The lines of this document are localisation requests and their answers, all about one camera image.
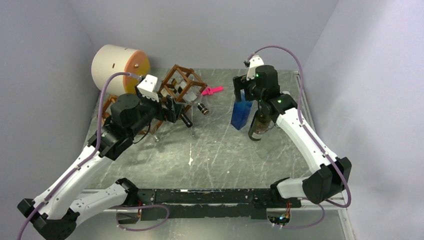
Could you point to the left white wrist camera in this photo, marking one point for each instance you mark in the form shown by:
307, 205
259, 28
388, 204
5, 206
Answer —
149, 87

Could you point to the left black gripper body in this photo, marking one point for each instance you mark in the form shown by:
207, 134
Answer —
168, 113

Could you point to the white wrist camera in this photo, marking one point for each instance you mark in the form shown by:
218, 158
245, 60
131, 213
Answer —
254, 62
149, 87

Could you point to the olive green wine bottle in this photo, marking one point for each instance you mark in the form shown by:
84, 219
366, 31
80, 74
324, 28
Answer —
259, 125

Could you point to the brown wooden wine rack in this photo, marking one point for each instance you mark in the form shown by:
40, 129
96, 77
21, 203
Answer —
187, 74

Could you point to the clear slim glass bottle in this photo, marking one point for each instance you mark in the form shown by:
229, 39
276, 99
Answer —
154, 134

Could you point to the black base bar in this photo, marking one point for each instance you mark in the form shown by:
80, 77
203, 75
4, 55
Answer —
253, 203

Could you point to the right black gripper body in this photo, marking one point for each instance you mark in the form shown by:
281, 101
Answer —
241, 82

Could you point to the dark green wine bottle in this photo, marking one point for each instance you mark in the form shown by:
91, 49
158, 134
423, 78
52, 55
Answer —
185, 117

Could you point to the cream cylinder with orange face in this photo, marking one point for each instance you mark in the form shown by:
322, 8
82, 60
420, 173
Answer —
111, 59

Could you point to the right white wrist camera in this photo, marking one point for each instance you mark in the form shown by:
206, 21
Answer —
254, 62

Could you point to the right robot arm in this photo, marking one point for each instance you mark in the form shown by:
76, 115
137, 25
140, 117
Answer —
329, 173

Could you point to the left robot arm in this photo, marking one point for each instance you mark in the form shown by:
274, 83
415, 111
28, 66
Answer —
57, 212

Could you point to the blue glass bottle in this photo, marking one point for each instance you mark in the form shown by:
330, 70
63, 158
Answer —
241, 111

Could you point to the clear square liquor bottle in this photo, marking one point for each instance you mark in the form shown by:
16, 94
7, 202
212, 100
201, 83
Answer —
192, 96

